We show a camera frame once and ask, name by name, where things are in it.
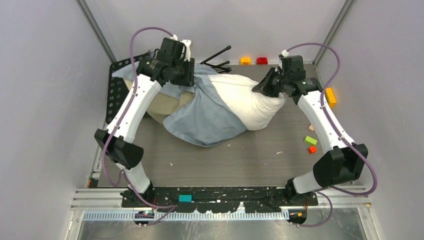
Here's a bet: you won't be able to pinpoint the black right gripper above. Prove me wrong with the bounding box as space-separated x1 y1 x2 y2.
254 66 290 98

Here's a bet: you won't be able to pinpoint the white pillow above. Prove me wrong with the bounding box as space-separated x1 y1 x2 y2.
208 74 286 131

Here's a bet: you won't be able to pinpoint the blue beige patchwork pillowcase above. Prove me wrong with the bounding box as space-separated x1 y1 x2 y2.
112 63 249 148

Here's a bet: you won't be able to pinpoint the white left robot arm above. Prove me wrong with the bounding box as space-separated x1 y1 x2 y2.
94 36 195 207

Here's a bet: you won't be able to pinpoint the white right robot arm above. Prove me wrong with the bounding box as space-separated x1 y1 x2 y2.
253 53 368 205

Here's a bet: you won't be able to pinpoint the yellow orange round block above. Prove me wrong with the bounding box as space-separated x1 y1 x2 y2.
239 57 252 65

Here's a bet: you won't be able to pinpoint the black folding stand legs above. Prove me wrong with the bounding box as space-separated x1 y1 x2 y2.
199 45 232 74

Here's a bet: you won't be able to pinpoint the black perforated music stand tray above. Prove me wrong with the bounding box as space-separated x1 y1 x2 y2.
105 58 131 124

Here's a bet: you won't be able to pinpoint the yellow rectangular block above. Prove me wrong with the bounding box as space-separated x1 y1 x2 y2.
325 87 338 108

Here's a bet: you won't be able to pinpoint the green block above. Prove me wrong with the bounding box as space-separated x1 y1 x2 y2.
304 136 318 146

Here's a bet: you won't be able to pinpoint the orange red block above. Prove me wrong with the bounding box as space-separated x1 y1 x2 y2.
308 145 317 154

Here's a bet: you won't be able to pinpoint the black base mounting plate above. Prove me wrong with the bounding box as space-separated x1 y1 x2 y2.
141 186 318 214

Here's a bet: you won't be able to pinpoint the teal block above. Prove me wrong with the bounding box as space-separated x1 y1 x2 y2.
178 194 193 203

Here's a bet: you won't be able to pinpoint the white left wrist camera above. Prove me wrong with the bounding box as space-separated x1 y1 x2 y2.
170 34 192 62

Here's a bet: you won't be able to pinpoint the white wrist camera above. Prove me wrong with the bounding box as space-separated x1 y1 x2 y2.
279 49 290 60
170 34 192 62

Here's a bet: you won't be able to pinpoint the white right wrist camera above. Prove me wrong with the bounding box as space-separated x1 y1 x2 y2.
279 49 290 60

